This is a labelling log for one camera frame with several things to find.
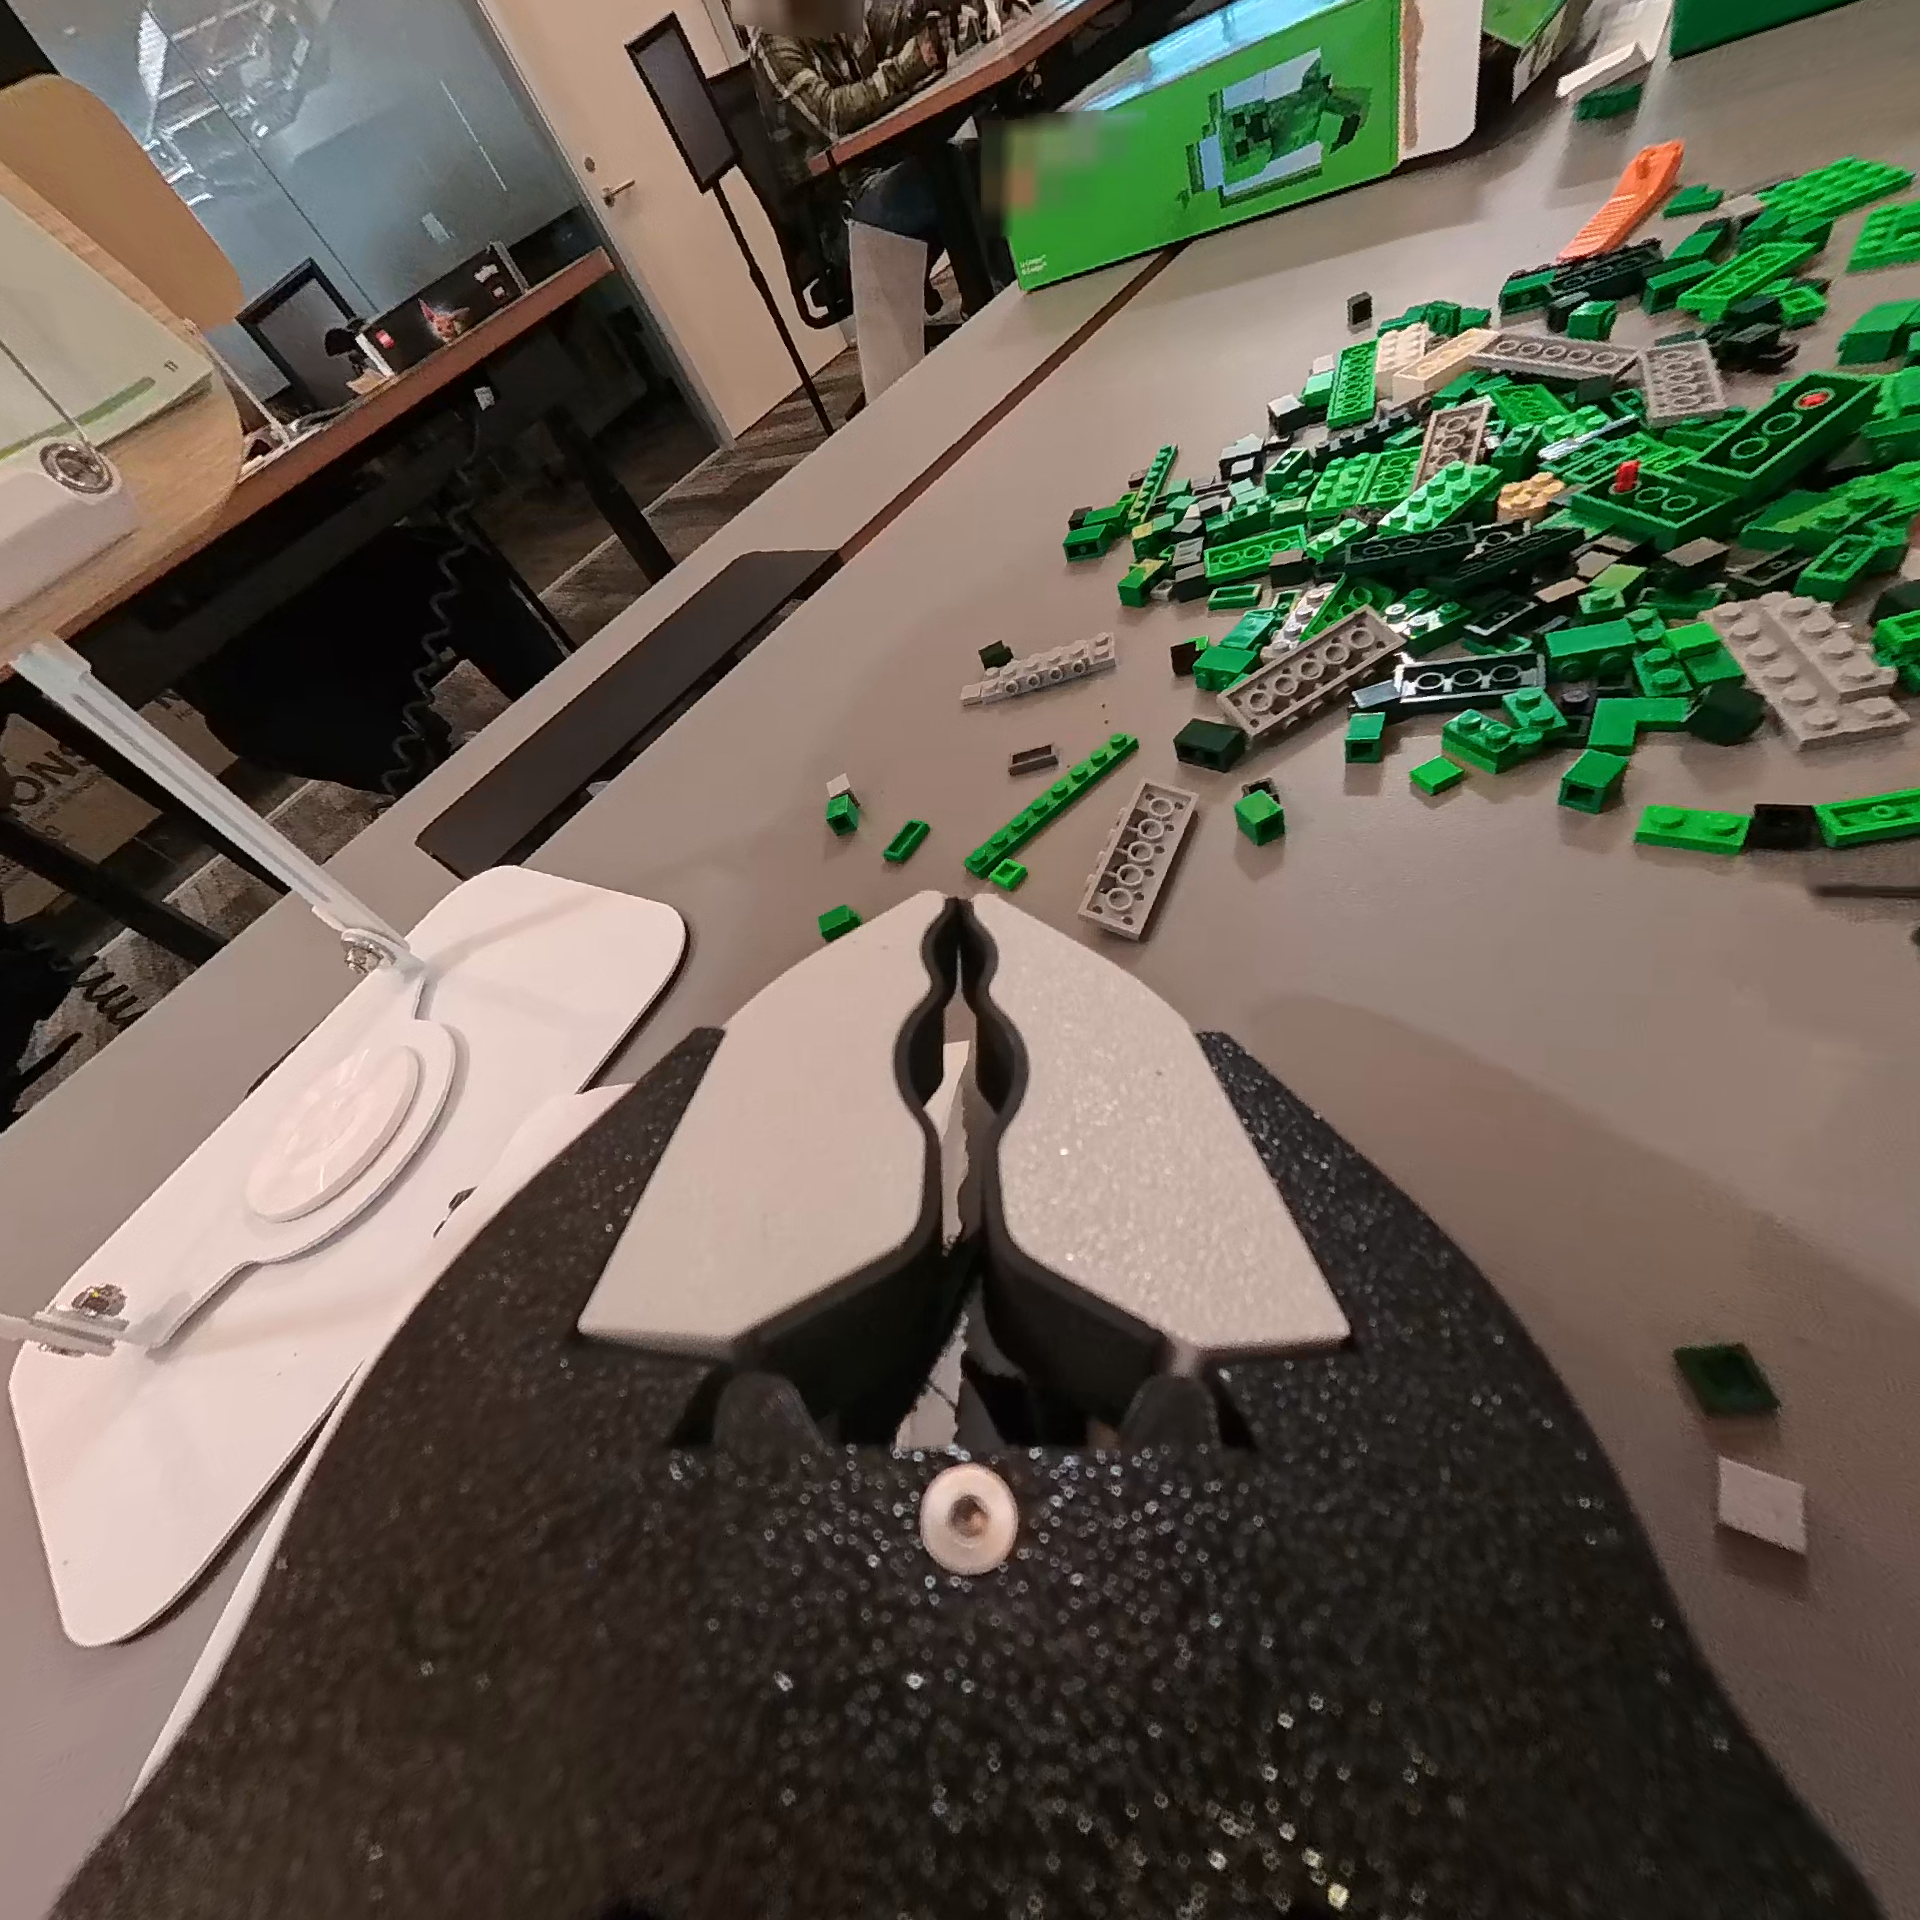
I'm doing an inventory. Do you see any pile of green toy bricks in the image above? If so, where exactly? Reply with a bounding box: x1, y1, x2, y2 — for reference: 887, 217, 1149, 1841
1063, 152, 1920, 857

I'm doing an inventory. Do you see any white box device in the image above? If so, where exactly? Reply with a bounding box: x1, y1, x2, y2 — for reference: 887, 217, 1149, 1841
0, 195, 215, 615

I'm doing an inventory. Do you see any brown cardboard box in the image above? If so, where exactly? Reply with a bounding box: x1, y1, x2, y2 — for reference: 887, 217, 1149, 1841
0, 720, 166, 904

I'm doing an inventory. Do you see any green toy brick box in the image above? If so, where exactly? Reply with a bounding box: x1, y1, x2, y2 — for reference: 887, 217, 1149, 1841
1000, 0, 1487, 288

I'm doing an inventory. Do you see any white flat tile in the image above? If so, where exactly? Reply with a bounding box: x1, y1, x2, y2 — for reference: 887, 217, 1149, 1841
1715, 1458, 1807, 1551

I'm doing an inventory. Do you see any orange brick separator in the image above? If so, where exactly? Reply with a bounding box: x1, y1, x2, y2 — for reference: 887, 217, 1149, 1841
1556, 139, 1688, 262

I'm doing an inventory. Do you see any long grey studded brick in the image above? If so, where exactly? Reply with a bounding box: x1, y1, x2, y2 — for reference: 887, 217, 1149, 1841
960, 639, 1120, 712

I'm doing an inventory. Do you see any grey two-by-four plate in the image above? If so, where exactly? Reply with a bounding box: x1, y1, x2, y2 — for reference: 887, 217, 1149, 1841
1077, 785, 1203, 942

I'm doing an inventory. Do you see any black sign on stand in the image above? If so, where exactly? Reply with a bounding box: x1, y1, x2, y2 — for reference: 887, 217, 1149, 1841
626, 23, 836, 442

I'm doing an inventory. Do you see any long green plate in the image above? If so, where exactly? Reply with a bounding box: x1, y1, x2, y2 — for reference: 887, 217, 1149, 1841
965, 732, 1143, 881

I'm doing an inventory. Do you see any green cardboard box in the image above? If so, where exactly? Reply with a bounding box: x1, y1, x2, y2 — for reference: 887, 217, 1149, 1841
1669, 0, 1920, 62

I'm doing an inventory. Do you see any white flat stand base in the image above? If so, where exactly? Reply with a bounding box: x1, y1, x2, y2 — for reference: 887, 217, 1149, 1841
6, 867, 687, 1644

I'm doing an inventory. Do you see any black monitor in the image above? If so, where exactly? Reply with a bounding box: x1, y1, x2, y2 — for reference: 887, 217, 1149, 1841
237, 258, 362, 408

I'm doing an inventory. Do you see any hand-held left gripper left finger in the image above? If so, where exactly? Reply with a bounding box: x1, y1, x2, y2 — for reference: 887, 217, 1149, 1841
576, 895, 984, 1444

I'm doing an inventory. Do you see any black desk cable cover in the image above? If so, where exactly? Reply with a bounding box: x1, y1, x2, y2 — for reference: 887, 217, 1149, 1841
416, 552, 836, 881

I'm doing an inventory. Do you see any dark green flat tile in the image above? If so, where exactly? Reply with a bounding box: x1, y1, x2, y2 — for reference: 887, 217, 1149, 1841
1674, 1342, 1783, 1418

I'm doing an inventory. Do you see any brown wooden table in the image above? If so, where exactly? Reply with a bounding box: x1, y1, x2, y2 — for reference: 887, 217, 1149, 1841
0, 247, 677, 694

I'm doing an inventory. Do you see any rounded wooden board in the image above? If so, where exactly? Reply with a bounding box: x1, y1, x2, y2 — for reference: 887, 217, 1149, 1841
0, 72, 250, 670

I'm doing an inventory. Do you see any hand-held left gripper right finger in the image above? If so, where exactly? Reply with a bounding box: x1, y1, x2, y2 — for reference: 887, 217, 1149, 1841
960, 896, 1354, 1444

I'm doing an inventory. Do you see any dark printed box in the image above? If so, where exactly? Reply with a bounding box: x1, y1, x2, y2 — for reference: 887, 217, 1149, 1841
367, 247, 527, 362

